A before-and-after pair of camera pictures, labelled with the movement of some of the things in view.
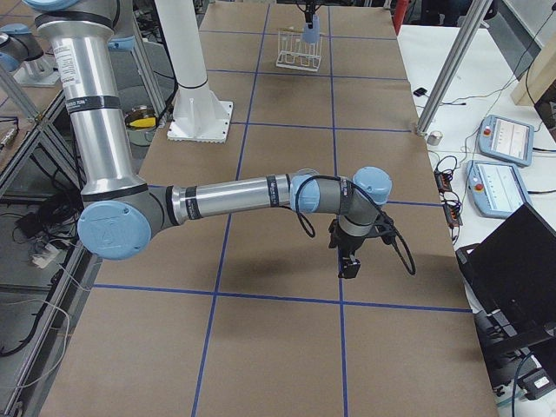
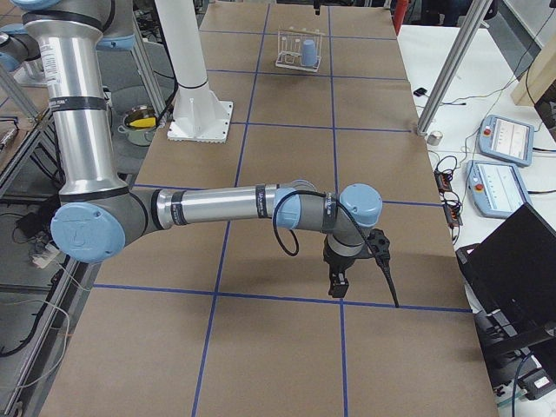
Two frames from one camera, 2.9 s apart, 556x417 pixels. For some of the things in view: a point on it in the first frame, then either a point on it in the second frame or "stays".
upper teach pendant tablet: x=506 y=140 stays
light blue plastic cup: x=312 y=35 to x=308 y=53
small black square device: x=420 y=92 stays
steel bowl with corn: x=141 y=123 stays
